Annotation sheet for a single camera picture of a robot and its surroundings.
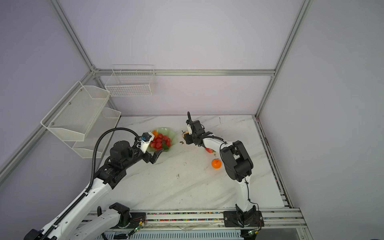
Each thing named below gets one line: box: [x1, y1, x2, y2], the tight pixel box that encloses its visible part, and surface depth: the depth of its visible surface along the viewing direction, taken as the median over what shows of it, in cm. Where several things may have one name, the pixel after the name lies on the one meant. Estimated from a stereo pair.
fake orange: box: [211, 159, 222, 169], surface depth 92 cm
